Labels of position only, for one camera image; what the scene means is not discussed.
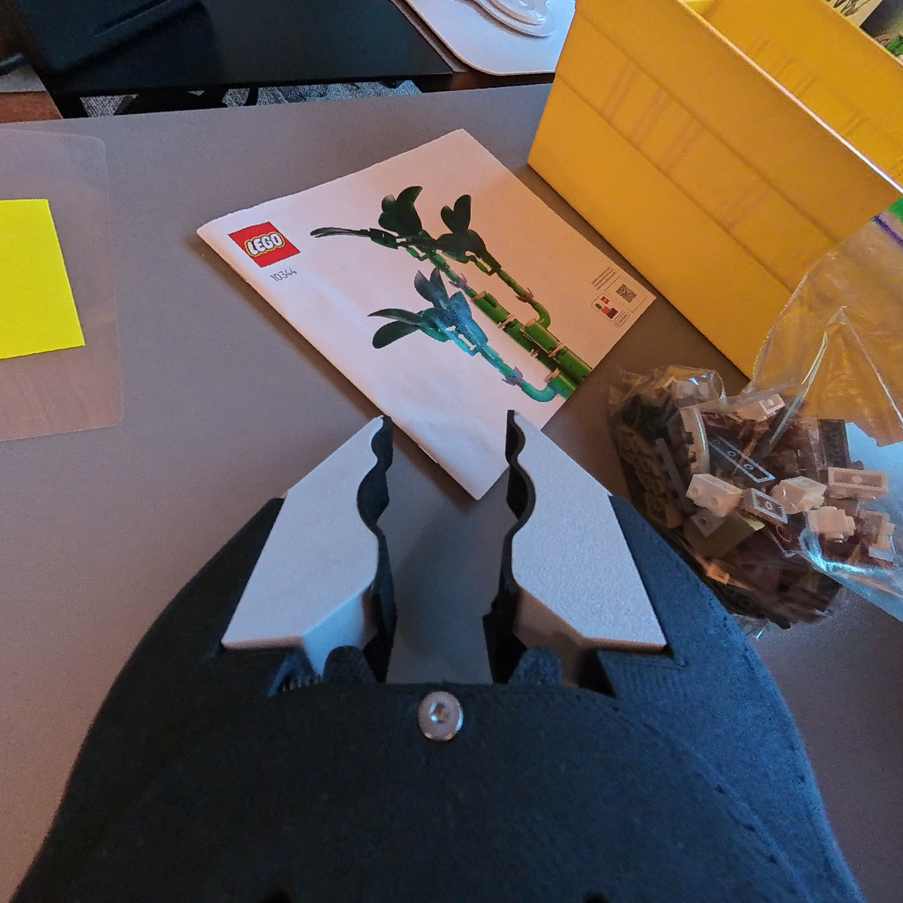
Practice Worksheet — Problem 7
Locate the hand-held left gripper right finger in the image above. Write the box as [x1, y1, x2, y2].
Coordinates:
[483, 411, 669, 685]

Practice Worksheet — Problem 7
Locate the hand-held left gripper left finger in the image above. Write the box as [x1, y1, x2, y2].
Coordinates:
[220, 415, 396, 685]

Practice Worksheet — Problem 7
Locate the clear zip bag green seal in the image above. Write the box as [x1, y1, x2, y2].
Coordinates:
[608, 198, 903, 639]

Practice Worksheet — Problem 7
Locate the yellow plastic bin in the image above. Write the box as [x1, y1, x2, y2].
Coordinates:
[528, 0, 903, 378]

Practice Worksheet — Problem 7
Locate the grey desk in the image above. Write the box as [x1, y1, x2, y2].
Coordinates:
[0, 83, 903, 903]

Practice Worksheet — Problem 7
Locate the pile of mixed toy bricks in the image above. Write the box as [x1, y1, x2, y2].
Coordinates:
[610, 367, 898, 629]

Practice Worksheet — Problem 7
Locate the toy instruction booklet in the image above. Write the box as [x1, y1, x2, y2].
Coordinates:
[197, 128, 656, 500]

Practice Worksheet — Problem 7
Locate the yellow sticky note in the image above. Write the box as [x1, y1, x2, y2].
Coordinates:
[0, 199, 86, 359]

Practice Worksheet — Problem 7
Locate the white folding stand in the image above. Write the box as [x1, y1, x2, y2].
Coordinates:
[405, 0, 576, 76]

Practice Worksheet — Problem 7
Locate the black device with green lights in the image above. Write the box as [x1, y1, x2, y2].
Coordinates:
[21, 0, 198, 71]

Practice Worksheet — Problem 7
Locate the black toy set box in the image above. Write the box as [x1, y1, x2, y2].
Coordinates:
[832, 0, 903, 54]

